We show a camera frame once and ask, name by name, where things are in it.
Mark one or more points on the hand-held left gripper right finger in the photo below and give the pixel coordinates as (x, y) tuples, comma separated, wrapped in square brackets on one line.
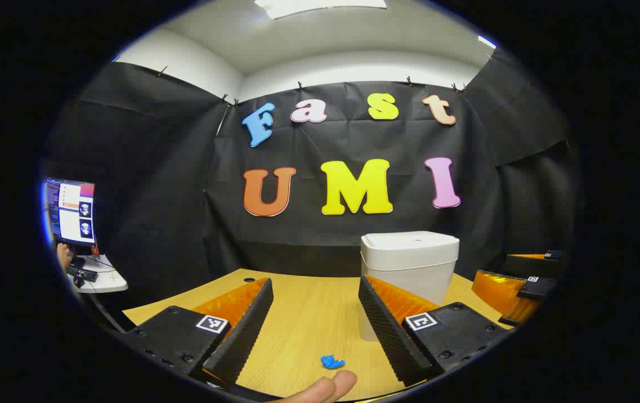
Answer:
[(387, 336)]

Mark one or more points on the wooden desktop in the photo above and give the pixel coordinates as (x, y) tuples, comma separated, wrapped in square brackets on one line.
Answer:
[(309, 319)]

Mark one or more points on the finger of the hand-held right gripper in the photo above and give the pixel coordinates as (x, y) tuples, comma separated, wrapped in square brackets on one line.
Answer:
[(499, 291), (527, 266)]

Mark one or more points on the computer monitor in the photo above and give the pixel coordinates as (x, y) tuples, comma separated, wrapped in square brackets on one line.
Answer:
[(71, 212)]

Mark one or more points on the blue paper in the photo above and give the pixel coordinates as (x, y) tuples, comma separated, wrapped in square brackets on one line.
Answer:
[(331, 362)]

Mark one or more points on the white side table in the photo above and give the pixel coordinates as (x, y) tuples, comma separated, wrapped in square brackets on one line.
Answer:
[(110, 282)]

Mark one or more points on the white desktop garbage bin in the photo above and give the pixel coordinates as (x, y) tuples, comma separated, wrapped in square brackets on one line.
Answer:
[(409, 263)]

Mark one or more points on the black keyboard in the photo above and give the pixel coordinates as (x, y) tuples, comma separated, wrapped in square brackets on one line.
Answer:
[(82, 273)]

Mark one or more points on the black computer mouse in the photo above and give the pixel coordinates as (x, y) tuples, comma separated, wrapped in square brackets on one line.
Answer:
[(78, 281)]

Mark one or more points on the ceiling light panel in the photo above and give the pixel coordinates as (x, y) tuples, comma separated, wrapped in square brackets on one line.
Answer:
[(486, 42), (320, 6)]

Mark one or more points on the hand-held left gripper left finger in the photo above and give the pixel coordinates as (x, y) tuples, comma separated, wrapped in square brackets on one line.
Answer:
[(247, 330)]

